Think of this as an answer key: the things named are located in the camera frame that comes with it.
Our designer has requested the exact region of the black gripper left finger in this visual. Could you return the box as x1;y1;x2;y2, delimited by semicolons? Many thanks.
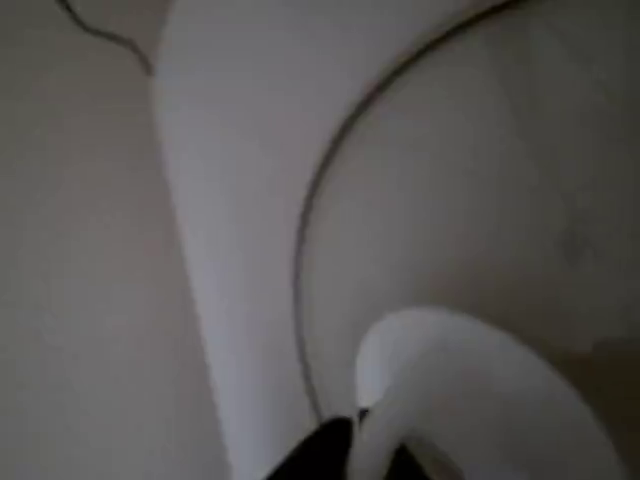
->
263;416;358;480

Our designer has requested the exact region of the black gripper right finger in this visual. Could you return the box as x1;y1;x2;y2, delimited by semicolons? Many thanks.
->
356;406;452;480

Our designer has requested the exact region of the thin dark cable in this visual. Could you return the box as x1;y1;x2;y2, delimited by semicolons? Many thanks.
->
55;0;154;77

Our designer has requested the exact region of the glass lid with white knob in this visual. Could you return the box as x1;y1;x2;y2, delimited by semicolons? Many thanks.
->
292;0;640;480

